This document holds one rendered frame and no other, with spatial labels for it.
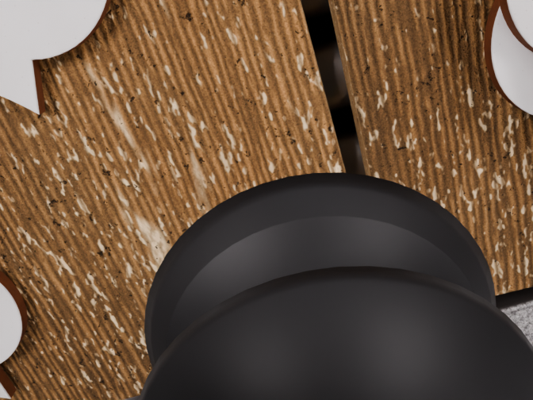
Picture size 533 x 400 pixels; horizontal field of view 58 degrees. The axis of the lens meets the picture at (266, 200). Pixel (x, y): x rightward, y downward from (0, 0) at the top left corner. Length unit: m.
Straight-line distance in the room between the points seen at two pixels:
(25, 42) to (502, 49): 0.21
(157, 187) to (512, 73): 0.18
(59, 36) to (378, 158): 0.16
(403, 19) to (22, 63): 0.17
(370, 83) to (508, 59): 0.06
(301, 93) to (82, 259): 0.15
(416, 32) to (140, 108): 0.13
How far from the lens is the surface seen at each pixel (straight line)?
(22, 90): 0.25
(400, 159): 0.26
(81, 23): 0.24
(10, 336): 0.32
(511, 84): 0.25
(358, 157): 0.27
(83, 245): 0.28
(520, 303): 0.36
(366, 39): 0.24
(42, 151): 0.27
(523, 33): 0.24
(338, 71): 0.25
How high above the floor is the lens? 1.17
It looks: 67 degrees down
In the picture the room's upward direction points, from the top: 176 degrees clockwise
